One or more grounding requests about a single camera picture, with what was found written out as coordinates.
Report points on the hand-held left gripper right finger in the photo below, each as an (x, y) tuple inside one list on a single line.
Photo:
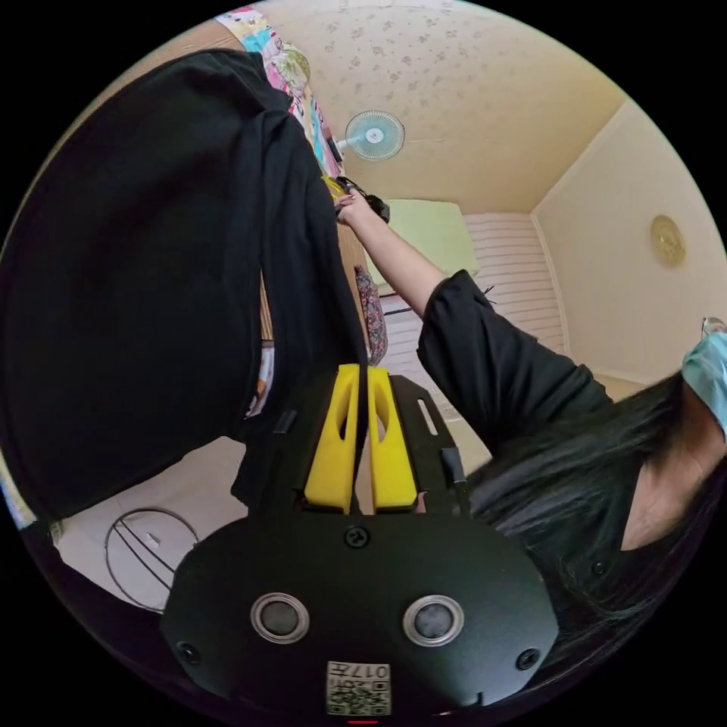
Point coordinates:
[(392, 471)]

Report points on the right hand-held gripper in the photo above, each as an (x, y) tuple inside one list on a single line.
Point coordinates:
[(376, 205)]

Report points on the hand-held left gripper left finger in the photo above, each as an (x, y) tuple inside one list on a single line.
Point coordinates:
[(332, 454)]

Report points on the black long pants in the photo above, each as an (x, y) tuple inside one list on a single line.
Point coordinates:
[(147, 272)]

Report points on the person's right forearm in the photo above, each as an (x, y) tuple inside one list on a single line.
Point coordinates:
[(397, 261)]

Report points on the person's right hand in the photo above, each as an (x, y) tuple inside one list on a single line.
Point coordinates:
[(353, 209)]

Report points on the pale green foam mattress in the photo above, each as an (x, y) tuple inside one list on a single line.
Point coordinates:
[(437, 238)]

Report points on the pile of clothes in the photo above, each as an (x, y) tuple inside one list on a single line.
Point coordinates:
[(372, 312)]

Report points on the person's body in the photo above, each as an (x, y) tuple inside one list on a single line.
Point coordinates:
[(528, 431)]

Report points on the white wall fan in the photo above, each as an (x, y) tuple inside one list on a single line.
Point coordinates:
[(375, 135)]

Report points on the round gold wall clock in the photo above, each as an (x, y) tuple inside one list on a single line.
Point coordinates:
[(668, 241)]

